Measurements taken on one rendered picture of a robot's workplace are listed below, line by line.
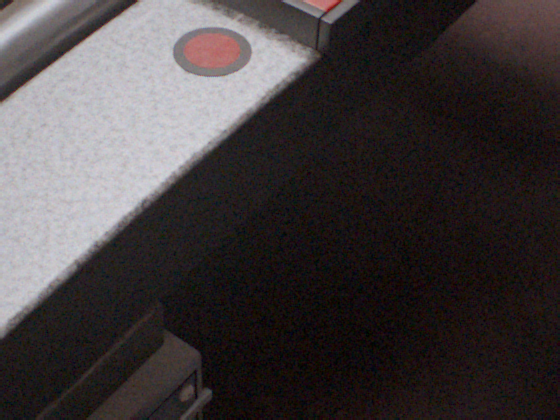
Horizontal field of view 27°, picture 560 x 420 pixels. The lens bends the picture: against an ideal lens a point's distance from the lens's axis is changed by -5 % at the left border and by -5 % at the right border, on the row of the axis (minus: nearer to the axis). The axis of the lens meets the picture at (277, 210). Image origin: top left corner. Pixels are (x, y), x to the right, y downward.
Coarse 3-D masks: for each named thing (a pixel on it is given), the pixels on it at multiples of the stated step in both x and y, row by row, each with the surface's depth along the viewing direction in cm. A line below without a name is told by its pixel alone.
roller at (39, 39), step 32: (32, 0) 49; (64, 0) 49; (96, 0) 50; (128, 0) 52; (0, 32) 48; (32, 32) 48; (64, 32) 49; (0, 64) 47; (32, 64) 48; (0, 96) 47
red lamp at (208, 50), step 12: (204, 36) 48; (216, 36) 48; (192, 48) 48; (204, 48) 48; (216, 48) 48; (228, 48) 48; (192, 60) 47; (204, 60) 47; (216, 60) 47; (228, 60) 47
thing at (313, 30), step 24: (216, 0) 50; (240, 0) 49; (264, 0) 48; (288, 0) 48; (360, 0) 48; (384, 0) 50; (288, 24) 48; (312, 24) 47; (336, 24) 47; (360, 24) 49; (336, 48) 48
